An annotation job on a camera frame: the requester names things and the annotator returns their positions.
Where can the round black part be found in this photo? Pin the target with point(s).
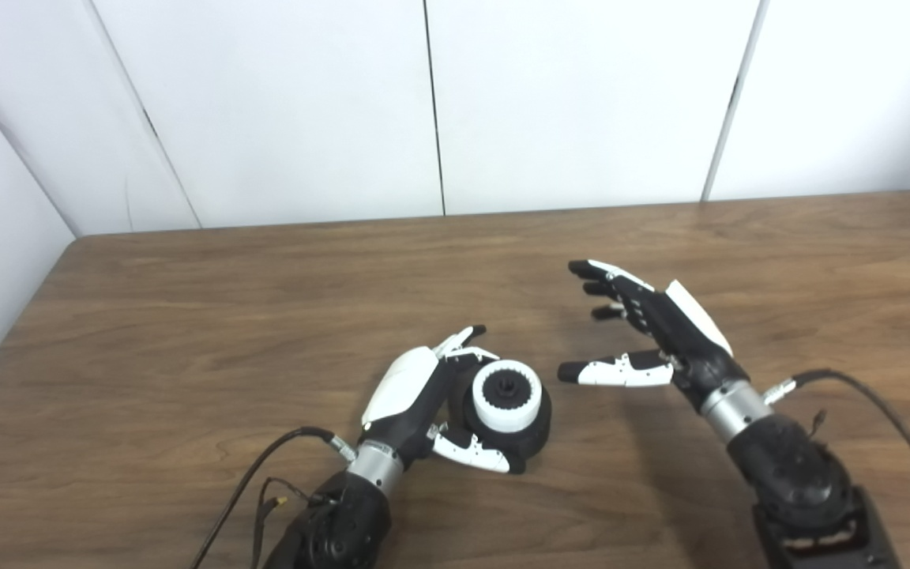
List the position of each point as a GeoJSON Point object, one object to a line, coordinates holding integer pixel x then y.
{"type": "Point", "coordinates": [538, 431]}

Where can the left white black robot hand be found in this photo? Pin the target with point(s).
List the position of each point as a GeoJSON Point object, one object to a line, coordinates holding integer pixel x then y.
{"type": "Point", "coordinates": [404, 387]}

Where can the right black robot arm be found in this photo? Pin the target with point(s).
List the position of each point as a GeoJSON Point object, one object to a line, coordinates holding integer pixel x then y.
{"type": "Point", "coordinates": [787, 474]}

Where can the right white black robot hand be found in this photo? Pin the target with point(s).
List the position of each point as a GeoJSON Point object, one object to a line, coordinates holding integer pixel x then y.
{"type": "Point", "coordinates": [688, 340]}

